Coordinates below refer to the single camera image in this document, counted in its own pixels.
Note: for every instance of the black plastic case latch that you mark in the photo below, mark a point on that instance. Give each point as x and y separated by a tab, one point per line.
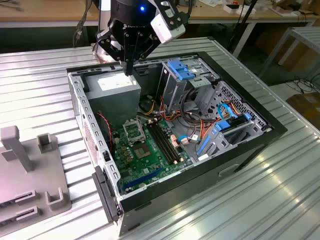
105	195

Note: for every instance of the blue plastic rail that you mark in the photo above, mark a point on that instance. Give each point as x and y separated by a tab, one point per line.
203	147

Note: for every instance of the green motherboard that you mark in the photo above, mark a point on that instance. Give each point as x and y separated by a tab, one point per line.
156	160

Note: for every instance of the grey power supply unit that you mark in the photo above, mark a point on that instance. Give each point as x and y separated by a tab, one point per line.
112	105

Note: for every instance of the wooden desk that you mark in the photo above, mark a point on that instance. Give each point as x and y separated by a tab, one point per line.
45	11

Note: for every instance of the grey metal frame table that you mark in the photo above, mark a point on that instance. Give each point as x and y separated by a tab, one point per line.
307	32

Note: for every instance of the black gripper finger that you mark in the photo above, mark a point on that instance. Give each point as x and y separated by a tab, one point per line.
112	46
146	45

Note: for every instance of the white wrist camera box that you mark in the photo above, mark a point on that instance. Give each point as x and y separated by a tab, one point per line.
165	30

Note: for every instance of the blue expansion slot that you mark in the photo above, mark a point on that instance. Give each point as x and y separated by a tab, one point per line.
142	178

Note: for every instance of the perforated metal disk bay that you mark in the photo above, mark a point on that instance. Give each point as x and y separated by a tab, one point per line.
250	110

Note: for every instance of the CPU socket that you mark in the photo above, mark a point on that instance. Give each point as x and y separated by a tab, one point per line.
142	151

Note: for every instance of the black RAM slot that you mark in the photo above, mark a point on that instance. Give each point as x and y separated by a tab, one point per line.
163	143
160	143
166	143

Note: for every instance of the blue plastic drive latch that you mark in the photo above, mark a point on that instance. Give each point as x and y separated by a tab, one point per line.
178	68

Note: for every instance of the grey metal drive cage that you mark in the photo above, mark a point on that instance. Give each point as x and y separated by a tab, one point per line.
175	92

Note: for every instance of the brown cardboard box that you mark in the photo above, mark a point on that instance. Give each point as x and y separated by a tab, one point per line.
307	105

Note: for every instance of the black open PC case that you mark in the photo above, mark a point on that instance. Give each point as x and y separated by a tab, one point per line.
200	180

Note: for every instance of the black slanted pole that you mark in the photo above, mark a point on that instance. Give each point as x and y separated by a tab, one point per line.
246	17

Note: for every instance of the grey plastic parts rack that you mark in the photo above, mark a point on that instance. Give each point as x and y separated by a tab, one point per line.
37	175

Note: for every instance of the blue disk carrier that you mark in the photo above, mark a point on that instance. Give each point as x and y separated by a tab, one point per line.
223	125

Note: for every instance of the black camera bracket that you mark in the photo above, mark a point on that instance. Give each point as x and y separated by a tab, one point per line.
175	12

